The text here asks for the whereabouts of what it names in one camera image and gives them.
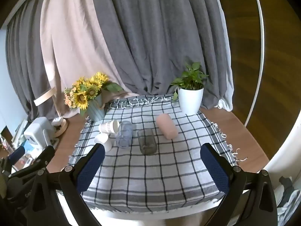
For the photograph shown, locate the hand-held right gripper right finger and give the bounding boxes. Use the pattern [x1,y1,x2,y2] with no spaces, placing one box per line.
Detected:
[200,143,278,226]

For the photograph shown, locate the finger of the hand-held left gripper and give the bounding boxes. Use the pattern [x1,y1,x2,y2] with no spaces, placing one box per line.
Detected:
[8,145,55,182]
[5,145,25,165]

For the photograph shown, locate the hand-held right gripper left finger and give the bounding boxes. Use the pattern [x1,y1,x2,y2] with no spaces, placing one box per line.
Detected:
[22,143,105,226]

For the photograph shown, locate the plain white cup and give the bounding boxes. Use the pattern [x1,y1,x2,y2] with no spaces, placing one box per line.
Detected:
[94,133,112,152]

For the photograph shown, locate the white patterned cup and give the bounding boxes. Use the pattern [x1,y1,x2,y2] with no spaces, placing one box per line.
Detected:
[98,120,120,134]

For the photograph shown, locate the clear bluish plastic cup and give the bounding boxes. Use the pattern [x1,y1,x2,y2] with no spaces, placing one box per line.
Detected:
[115,121,134,149]

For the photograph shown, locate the grey transparent cup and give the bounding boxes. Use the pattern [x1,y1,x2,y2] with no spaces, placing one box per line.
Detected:
[137,129,157,155]

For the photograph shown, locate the pink cup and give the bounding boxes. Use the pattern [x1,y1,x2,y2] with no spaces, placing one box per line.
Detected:
[156,113,178,140]

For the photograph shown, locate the white boxy appliance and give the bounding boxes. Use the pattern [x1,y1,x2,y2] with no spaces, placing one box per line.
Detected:
[24,117,53,149]

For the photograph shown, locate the round wooden stand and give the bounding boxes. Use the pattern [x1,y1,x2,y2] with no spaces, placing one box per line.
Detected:
[53,119,68,137]

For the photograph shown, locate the blue-grey ribbed vase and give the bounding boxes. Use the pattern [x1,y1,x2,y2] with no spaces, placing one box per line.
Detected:
[86,93,106,122]

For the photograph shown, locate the grey checkered tablecloth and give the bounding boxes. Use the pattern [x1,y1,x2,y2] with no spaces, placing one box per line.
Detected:
[68,94,247,213]

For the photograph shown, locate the light wooden slat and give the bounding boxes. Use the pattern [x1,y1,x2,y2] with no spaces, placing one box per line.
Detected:
[33,87,55,106]

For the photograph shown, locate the round table with white rim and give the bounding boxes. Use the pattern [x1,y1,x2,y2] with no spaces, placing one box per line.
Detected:
[53,108,301,226]

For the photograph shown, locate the white plant pot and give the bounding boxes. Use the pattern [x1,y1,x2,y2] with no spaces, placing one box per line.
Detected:
[177,87,204,115]

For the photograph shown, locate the sunflower bouquet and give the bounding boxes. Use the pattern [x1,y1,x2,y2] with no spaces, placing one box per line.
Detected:
[64,72,124,117]

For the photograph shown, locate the grey curtain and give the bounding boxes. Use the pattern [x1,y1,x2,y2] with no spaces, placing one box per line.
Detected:
[5,0,59,123]
[90,0,232,111]

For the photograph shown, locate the green leafy plant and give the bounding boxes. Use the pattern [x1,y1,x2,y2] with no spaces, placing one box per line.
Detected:
[170,62,208,102]

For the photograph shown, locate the pale blue curtain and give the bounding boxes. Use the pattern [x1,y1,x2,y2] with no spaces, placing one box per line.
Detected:
[220,3,235,111]

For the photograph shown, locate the beige curtain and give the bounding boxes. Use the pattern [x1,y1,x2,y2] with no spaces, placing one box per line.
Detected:
[40,0,132,118]

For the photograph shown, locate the white curved tube frame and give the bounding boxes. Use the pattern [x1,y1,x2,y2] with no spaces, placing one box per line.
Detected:
[244,0,264,126]

